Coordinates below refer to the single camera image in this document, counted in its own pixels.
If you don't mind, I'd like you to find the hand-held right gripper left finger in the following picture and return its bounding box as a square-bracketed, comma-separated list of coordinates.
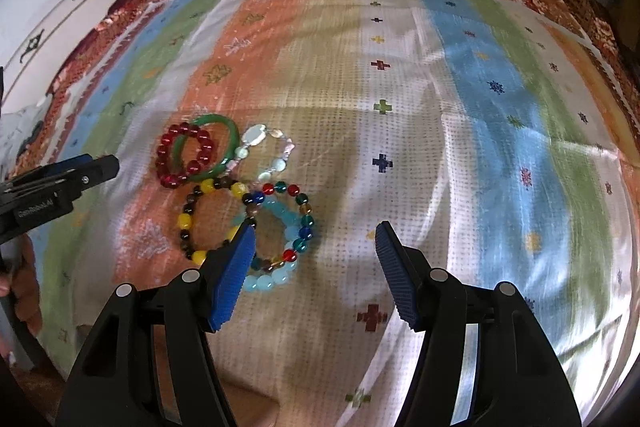
[57, 218, 257, 427]

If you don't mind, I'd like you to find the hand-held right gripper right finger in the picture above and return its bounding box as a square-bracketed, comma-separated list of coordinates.
[374, 221, 583, 427]

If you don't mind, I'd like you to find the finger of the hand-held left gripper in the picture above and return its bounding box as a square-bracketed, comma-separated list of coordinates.
[10, 155, 96, 182]
[0, 155, 121, 208]

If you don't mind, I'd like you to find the light blue bead bracelet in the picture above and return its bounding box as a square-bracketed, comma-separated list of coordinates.
[235, 199, 303, 295]

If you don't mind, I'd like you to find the red bead bracelet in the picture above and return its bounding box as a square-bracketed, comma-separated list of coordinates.
[155, 122, 217, 189]

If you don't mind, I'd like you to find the yellow and brown bead bracelet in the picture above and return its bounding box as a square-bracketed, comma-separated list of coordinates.
[177, 177, 258, 265]

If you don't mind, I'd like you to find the multicolour glass bead bracelet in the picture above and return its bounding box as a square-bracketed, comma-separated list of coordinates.
[241, 181, 317, 273]

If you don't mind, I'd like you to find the green jade bangle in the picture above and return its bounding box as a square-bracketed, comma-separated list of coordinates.
[181, 113, 241, 182]

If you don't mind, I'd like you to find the white and pink bead bracelet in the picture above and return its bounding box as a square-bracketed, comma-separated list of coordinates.
[231, 123, 297, 188]

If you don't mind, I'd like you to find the person's left hand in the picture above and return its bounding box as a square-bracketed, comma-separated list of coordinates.
[0, 234, 45, 340]

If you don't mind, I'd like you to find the white patterned cloth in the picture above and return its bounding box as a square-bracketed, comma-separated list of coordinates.
[0, 104, 51, 178]

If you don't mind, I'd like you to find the striped patterned blanket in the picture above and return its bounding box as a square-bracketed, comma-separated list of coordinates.
[30, 0, 640, 427]

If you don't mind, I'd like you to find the white cabinet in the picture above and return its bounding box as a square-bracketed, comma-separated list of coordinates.
[0, 0, 146, 108]

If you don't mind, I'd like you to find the dark metal cabinet handle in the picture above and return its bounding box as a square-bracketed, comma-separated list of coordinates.
[17, 29, 46, 62]

